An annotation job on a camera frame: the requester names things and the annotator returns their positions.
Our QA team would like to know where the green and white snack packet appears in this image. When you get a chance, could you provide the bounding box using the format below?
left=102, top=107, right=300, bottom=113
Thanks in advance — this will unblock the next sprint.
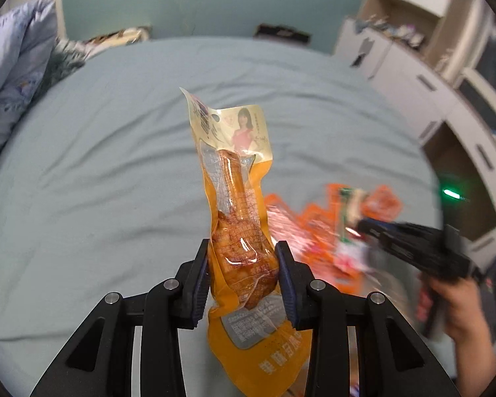
left=336, top=187, right=373, bottom=276

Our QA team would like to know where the person's right hand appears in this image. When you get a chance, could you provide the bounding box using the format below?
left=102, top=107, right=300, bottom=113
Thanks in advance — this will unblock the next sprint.
left=421, top=275, right=493, bottom=342

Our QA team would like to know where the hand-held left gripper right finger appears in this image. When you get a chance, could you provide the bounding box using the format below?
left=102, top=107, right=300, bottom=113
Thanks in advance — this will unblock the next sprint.
left=274, top=241, right=459, bottom=397

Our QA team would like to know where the black box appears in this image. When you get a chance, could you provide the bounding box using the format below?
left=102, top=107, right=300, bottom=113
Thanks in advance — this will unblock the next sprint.
left=254, top=23, right=311, bottom=45

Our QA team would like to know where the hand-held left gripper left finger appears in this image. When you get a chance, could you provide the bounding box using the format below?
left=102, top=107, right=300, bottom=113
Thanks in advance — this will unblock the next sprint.
left=30, top=238, right=211, bottom=397

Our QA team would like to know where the green floral pillow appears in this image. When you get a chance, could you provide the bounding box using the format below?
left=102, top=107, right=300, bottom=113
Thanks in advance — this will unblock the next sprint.
left=45, top=38, right=87, bottom=92

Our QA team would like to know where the yellow chicken drumstick packet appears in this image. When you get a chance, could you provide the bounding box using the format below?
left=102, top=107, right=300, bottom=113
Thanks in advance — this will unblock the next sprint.
left=179, top=87, right=315, bottom=395

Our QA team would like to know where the purple floral duvet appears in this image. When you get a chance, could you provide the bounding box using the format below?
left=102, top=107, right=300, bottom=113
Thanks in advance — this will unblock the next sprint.
left=0, top=0, right=61, bottom=183

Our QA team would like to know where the white drawer cabinet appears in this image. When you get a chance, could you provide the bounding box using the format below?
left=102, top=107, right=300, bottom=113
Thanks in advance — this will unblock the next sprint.
left=333, top=16, right=496, bottom=257

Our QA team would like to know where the pink spicy stick packet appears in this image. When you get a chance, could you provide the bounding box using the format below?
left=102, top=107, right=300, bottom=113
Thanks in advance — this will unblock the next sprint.
left=267, top=194, right=315, bottom=257

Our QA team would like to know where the person's right forearm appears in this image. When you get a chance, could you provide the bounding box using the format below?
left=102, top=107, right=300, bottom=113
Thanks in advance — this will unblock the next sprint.
left=448, top=323, right=496, bottom=387

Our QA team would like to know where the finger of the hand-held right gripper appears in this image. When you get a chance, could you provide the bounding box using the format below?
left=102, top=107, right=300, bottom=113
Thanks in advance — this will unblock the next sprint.
left=367, top=233, right=418, bottom=264
left=356, top=218, right=414, bottom=241

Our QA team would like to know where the cluttered bedside table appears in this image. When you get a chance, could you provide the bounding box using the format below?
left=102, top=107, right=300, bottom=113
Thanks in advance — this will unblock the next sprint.
left=85, top=26, right=153, bottom=48

